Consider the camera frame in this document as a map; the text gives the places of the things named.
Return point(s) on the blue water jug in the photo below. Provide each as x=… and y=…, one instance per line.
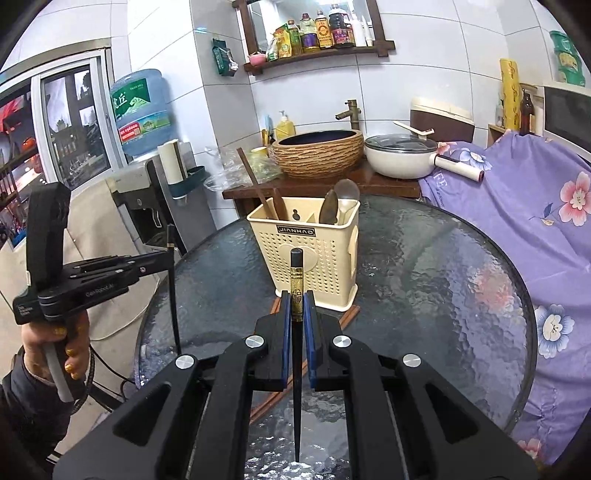
x=141, y=115

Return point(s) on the amber sauce bottle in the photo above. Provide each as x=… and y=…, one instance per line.
x=324, y=32

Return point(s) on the brass faucet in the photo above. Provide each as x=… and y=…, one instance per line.
x=351, y=113

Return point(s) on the white rice paddle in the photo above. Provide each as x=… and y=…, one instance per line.
x=411, y=129

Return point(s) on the cooking oil bottle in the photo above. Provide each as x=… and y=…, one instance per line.
x=309, y=34

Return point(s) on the clear plastic spoon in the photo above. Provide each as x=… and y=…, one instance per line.
x=347, y=190

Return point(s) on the pink bowl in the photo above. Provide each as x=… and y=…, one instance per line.
x=257, y=59

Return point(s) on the yellow roll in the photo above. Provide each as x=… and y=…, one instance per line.
x=510, y=97

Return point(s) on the small clear bottle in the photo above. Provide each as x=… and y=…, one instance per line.
x=499, y=113

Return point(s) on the white pan with lid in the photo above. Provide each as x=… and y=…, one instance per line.
x=397, y=161

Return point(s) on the yellow seasoning pouch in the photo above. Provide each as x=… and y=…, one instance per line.
x=279, y=44

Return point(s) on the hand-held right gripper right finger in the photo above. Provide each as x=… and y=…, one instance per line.
x=311, y=341

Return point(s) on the person's left hand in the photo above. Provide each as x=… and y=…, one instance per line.
x=34, y=344

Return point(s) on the wooden counter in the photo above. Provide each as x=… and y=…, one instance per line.
x=378, y=184

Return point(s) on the white microwave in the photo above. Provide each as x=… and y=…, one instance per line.
x=568, y=120

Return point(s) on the round glass table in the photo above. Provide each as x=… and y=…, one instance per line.
x=415, y=286

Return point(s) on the wooden box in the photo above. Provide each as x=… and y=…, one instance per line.
x=496, y=136

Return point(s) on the brown and white rice cooker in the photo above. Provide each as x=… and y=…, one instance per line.
x=443, y=120

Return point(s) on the small yellow cup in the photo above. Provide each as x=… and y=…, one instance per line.
x=259, y=151

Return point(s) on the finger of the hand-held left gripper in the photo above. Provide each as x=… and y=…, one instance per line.
x=134, y=276
x=138, y=261

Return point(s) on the dark soy sauce bottle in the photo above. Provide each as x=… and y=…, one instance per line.
x=340, y=27

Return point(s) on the person's left forearm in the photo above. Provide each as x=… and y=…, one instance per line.
x=27, y=415

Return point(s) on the window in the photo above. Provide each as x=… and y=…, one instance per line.
x=74, y=124

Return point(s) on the white bottle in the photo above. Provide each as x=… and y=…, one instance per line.
x=362, y=30

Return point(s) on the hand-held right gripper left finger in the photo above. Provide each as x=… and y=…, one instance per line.
x=286, y=341

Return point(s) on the wooden framed mirror shelf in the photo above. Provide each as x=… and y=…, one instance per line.
x=318, y=57

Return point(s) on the clear plastic bags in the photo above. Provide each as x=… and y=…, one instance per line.
x=231, y=166

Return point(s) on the brown wooden chopstick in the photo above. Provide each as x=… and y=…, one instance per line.
x=254, y=182
x=277, y=304
x=351, y=314

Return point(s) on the black chopstick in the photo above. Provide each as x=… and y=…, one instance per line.
x=296, y=415
x=174, y=314

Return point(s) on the green cup holder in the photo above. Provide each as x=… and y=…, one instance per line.
x=194, y=180

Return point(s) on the cream perforated utensil holder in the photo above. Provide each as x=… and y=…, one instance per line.
x=323, y=258

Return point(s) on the purple floral cloth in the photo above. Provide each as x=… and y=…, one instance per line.
x=531, y=240

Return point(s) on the grey water dispenser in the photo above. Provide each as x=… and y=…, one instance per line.
x=138, y=198

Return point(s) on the woven pattern sink basin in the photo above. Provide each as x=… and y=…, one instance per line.
x=318, y=157

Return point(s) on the yellow soap dispenser bottle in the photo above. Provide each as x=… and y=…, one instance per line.
x=285, y=128

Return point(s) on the beige cloth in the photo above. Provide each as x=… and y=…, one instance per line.
x=106, y=295

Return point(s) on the brown glass bottle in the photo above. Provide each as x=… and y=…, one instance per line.
x=527, y=115

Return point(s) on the green packet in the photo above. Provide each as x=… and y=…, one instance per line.
x=224, y=57

